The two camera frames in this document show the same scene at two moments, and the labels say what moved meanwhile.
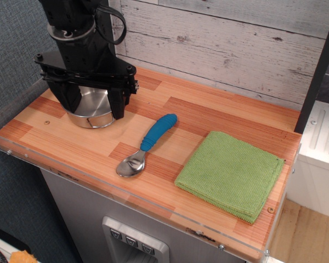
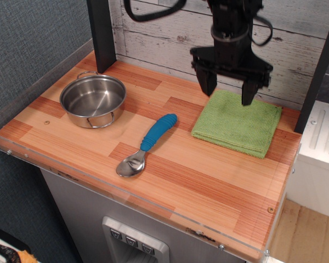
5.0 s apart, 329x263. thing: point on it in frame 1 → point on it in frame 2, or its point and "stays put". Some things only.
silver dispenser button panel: x=128 y=244 stays put
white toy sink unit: x=315 y=182 stays put
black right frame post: x=326 y=50 stays put
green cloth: x=232 y=175 → x=223 y=121
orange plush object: x=22 y=256 stays put
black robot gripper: x=83 y=58 → x=232 y=55
